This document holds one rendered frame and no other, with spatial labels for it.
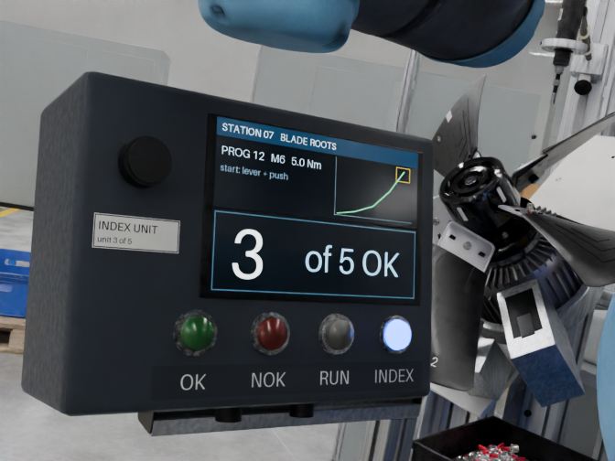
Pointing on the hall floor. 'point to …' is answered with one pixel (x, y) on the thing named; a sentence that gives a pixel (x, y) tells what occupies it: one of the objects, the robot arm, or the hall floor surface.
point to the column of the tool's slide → (591, 83)
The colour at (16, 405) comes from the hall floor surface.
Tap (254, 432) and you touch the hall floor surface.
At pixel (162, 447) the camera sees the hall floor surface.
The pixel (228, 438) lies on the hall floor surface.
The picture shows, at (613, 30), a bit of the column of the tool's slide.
